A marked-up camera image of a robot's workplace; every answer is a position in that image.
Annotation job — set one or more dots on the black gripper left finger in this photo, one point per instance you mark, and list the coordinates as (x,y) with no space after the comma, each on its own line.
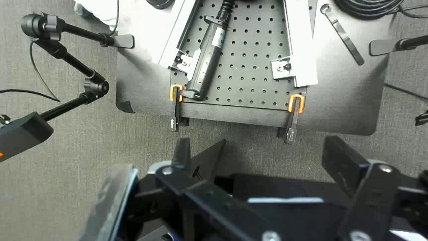
(196,207)

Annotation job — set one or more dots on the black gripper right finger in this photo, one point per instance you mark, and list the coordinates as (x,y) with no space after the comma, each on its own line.
(371,187)

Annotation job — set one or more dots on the right orange black clamp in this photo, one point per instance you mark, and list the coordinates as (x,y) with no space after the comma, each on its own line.
(295,108)

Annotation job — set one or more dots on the orange black clamp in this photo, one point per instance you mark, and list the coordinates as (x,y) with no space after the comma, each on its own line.
(176,98)
(295,108)

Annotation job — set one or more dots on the left orange black clamp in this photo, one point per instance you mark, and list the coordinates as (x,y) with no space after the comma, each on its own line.
(176,98)

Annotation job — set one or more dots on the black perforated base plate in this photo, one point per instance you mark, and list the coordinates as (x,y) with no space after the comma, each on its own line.
(274,48)

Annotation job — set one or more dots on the black camera with orange dot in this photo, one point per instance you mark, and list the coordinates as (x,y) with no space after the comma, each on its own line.
(24,134)

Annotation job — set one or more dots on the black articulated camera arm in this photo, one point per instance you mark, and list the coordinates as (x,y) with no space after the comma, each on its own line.
(46,29)

